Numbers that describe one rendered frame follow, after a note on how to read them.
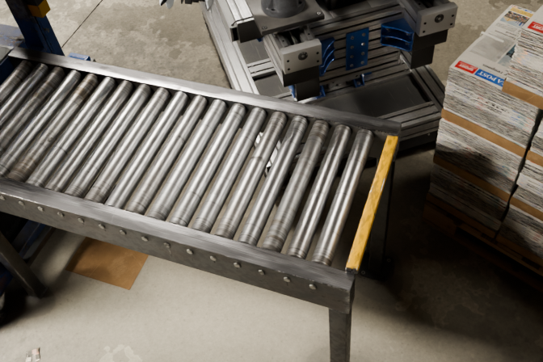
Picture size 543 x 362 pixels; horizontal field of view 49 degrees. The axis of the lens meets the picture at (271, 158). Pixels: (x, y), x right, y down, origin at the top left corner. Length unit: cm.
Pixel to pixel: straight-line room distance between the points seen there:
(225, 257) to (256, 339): 80
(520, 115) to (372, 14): 67
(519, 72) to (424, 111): 87
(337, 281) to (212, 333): 94
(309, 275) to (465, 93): 79
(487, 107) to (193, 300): 127
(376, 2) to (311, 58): 37
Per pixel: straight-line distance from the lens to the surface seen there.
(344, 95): 264
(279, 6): 204
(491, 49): 196
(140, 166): 172
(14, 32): 254
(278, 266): 146
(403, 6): 225
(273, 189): 159
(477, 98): 190
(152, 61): 329
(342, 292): 144
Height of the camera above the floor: 207
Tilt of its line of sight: 50 degrees down
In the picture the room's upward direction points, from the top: 8 degrees counter-clockwise
